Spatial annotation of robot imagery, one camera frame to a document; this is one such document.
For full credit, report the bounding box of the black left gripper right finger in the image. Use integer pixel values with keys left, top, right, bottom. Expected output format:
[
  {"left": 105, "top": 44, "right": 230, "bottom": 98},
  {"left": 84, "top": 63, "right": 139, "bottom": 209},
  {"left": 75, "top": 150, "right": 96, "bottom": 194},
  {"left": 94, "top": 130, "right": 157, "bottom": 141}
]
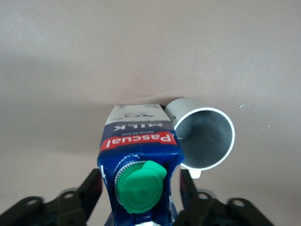
[{"left": 174, "top": 169, "right": 276, "bottom": 226}]

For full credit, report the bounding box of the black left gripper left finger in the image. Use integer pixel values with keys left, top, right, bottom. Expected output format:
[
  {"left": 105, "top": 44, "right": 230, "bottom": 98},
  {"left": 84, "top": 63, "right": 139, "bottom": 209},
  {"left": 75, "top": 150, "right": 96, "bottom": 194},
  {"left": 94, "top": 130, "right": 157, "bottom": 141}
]
[{"left": 0, "top": 168, "right": 104, "bottom": 226}]

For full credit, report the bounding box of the cream ribbed mug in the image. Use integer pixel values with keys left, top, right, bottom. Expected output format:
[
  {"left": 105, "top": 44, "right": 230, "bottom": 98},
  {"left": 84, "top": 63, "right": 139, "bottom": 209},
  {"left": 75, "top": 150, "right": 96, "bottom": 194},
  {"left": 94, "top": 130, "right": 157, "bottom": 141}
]
[{"left": 164, "top": 97, "right": 236, "bottom": 179}]

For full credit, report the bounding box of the blue Pascual milk carton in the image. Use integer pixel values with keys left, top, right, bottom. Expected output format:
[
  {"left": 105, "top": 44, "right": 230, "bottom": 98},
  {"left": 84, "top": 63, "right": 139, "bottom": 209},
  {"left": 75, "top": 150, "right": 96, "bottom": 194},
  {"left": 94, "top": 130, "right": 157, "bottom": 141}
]
[{"left": 96, "top": 103, "right": 184, "bottom": 226}]

